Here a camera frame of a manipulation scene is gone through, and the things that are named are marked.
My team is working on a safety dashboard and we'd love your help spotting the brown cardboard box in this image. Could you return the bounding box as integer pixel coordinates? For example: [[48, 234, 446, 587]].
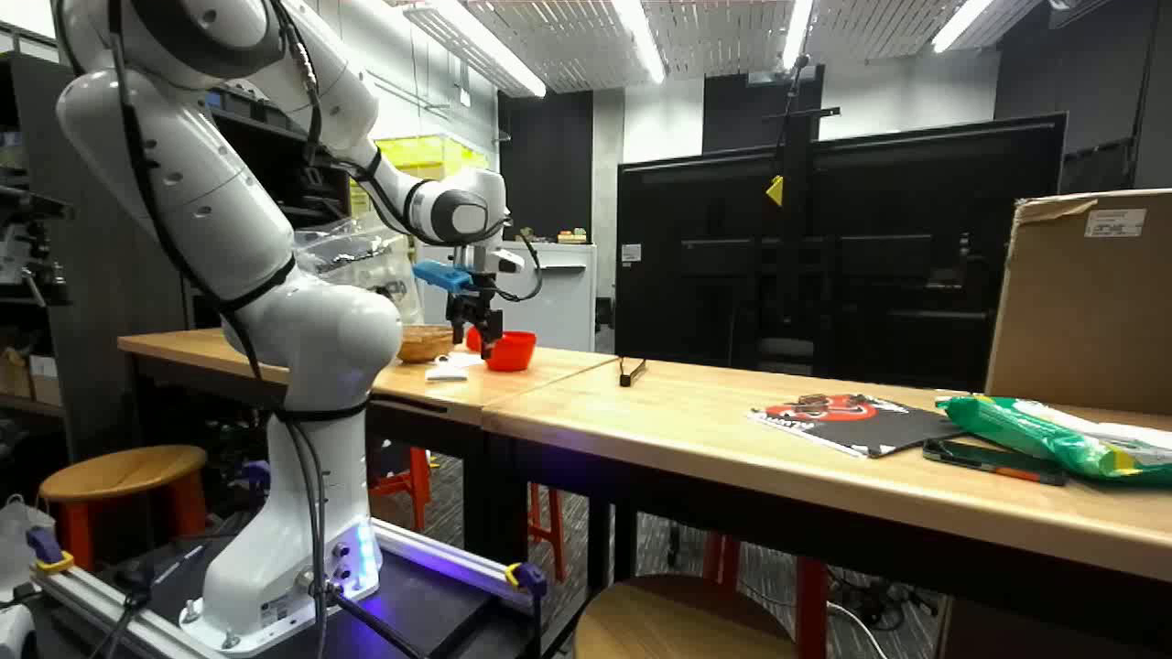
[[983, 184, 1172, 417]]

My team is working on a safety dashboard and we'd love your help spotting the woven wicker basket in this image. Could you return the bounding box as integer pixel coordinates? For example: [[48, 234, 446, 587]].
[[399, 320, 458, 365]]

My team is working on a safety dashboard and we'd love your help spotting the wooden workbench table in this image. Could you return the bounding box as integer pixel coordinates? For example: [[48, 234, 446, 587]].
[[478, 357, 1172, 659], [113, 325, 620, 579]]

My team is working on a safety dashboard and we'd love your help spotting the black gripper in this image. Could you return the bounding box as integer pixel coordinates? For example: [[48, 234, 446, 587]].
[[442, 270, 509, 353]]

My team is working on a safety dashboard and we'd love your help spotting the clear plastic box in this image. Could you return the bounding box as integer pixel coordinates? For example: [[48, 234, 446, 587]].
[[290, 215, 413, 301]]

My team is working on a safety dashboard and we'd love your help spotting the dark green flat tool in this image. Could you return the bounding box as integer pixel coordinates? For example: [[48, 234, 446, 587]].
[[919, 436, 1070, 491]]

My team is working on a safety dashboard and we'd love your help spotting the round wooden stool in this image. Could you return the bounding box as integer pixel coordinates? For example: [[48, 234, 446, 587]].
[[572, 576, 807, 659]]

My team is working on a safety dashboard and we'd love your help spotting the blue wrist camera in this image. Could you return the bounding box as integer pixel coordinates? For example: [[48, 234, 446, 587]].
[[409, 259, 481, 298]]

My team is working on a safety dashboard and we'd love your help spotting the large black monitor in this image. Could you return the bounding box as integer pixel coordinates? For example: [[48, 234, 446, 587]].
[[612, 114, 1070, 396]]

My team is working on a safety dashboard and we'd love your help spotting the dark storage shelf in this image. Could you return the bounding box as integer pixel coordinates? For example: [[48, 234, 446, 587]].
[[0, 24, 196, 457]]

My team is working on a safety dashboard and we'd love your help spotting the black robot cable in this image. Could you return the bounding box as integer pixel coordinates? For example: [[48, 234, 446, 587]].
[[108, 0, 342, 659]]

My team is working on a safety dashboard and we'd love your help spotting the blue and yellow clamp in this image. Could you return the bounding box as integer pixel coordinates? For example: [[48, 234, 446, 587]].
[[498, 556, 554, 605], [22, 523, 81, 583]]

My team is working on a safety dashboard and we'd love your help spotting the red measuring cup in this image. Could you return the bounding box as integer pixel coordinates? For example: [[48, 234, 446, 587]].
[[485, 325, 543, 379]]

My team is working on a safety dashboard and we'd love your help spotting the red and black magazine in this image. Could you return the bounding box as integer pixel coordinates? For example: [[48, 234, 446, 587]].
[[750, 389, 965, 463]]

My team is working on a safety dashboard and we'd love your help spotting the green plastic bag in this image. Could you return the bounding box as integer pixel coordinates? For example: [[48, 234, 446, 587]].
[[935, 391, 1172, 496]]

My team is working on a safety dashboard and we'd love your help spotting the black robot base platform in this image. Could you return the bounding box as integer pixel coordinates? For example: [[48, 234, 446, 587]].
[[22, 517, 554, 659]]

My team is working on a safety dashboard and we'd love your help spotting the yellow storage bin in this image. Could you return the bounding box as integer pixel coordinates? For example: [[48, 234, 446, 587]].
[[373, 133, 490, 192]]

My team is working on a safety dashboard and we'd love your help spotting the wooden stool with orange legs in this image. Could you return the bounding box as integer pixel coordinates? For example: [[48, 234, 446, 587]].
[[36, 442, 213, 570]]

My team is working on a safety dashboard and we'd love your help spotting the long ceiling light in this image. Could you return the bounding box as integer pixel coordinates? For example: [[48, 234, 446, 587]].
[[932, 0, 999, 60], [399, 0, 554, 103], [606, 0, 672, 90], [778, 0, 821, 74]]

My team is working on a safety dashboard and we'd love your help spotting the red metal stool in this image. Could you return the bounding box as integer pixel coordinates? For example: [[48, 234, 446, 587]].
[[699, 533, 836, 659], [368, 442, 438, 534]]

